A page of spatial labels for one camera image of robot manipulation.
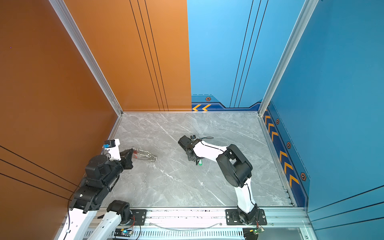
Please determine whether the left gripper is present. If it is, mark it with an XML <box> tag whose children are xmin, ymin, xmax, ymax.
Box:
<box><xmin>103</xmin><ymin>147</ymin><xmax>134</xmax><ymax>189</ymax></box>

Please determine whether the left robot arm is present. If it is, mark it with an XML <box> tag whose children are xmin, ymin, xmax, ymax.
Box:
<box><xmin>58</xmin><ymin>149</ymin><xmax>135</xmax><ymax>240</ymax></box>

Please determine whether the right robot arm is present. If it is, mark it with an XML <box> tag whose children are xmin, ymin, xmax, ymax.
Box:
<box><xmin>178</xmin><ymin>135</ymin><xmax>267</xmax><ymax>226</ymax></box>

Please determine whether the green circuit board left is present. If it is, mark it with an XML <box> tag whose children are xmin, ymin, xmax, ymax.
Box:
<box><xmin>114</xmin><ymin>228</ymin><xmax>134</xmax><ymax>239</ymax></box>

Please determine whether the green circuit board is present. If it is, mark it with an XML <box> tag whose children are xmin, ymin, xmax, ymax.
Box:
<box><xmin>114</xmin><ymin>228</ymin><xmax>134</xmax><ymax>239</ymax></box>
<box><xmin>243</xmin><ymin>227</ymin><xmax>265</xmax><ymax>240</ymax></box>

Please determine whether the green circuit board right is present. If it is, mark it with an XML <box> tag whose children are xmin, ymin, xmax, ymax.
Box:
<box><xmin>243</xmin><ymin>227</ymin><xmax>265</xmax><ymax>240</ymax></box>

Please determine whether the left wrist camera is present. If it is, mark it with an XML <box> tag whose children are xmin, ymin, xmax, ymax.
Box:
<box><xmin>103</xmin><ymin>139</ymin><xmax>121</xmax><ymax>161</ymax></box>

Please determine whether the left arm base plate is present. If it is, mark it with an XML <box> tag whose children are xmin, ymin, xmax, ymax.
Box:
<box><xmin>128</xmin><ymin>209</ymin><xmax>147</xmax><ymax>227</ymax></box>

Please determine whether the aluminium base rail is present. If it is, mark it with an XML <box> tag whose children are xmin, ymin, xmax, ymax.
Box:
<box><xmin>59</xmin><ymin>206</ymin><xmax>316</xmax><ymax>240</ymax></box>

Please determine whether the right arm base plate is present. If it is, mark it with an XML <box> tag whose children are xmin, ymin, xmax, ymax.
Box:
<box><xmin>225</xmin><ymin>208</ymin><xmax>268</xmax><ymax>226</ymax></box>

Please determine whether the aluminium corner post left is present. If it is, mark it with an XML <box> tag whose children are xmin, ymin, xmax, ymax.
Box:
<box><xmin>49</xmin><ymin>0</ymin><xmax>124</xmax><ymax>117</ymax></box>

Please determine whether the aluminium corner post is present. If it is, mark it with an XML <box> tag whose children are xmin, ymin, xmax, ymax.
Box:
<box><xmin>49</xmin><ymin>0</ymin><xmax>124</xmax><ymax>117</ymax></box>
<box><xmin>258</xmin><ymin>0</ymin><xmax>319</xmax><ymax>117</ymax></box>

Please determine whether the aluminium corner post right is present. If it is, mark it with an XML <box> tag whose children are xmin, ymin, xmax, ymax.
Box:
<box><xmin>258</xmin><ymin>0</ymin><xmax>319</xmax><ymax>117</ymax></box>

